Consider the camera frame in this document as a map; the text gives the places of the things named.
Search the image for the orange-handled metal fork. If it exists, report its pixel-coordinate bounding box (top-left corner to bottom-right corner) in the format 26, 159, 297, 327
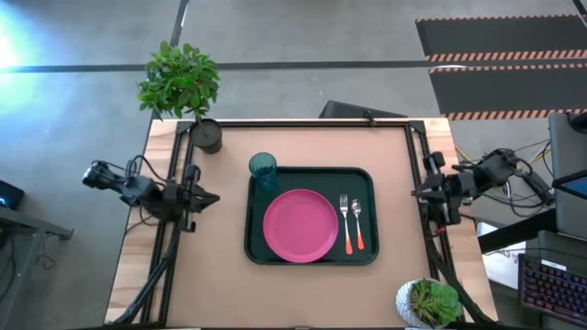
338, 193, 355, 257

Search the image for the teal faceted plastic cup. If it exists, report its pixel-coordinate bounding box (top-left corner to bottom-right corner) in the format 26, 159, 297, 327
248, 151, 279, 193

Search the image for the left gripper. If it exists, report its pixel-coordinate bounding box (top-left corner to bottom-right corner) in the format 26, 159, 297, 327
162, 163, 221, 234

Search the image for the pink plastic plate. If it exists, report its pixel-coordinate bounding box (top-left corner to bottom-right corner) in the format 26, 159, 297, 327
261, 188, 340, 265

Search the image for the black orange-striped floor mat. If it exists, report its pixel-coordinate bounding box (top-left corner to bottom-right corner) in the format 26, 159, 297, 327
415, 16, 587, 63
428, 63, 587, 121

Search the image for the black computer keyboard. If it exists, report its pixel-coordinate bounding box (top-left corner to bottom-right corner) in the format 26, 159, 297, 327
517, 253, 587, 327

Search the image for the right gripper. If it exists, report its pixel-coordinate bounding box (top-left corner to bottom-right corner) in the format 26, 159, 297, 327
411, 150, 463, 227

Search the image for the black flat panel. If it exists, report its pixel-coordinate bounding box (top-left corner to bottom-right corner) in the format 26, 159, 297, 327
319, 99, 408, 120

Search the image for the succulent in white patterned pot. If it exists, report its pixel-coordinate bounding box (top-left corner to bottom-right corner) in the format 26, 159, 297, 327
394, 277, 464, 330

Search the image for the orange-handled metal spoon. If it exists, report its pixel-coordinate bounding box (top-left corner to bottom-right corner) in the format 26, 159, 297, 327
350, 198, 366, 252

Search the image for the dark green serving tray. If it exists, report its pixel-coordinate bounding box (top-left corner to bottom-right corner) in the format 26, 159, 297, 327
243, 166, 381, 267

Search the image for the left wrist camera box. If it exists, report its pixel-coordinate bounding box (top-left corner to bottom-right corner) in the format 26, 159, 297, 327
160, 181, 185, 205

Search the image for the blue-screen monitor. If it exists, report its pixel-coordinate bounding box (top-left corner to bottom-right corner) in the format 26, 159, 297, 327
551, 169, 587, 202

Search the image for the black device with blue light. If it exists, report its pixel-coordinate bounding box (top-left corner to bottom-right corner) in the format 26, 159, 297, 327
0, 180, 25, 211

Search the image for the dark grey equipment cabinet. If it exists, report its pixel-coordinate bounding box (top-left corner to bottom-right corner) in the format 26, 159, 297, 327
548, 112, 587, 242

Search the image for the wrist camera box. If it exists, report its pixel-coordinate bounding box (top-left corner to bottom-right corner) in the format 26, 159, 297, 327
160, 181, 185, 205
451, 172, 476, 198

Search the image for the grey metal desk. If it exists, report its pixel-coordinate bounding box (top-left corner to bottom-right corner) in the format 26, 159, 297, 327
0, 204, 74, 330

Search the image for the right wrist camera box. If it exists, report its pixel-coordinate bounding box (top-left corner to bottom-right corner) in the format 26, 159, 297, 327
451, 172, 476, 198

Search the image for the leafy tree in black pot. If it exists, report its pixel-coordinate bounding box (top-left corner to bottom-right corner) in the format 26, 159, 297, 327
136, 39, 225, 156

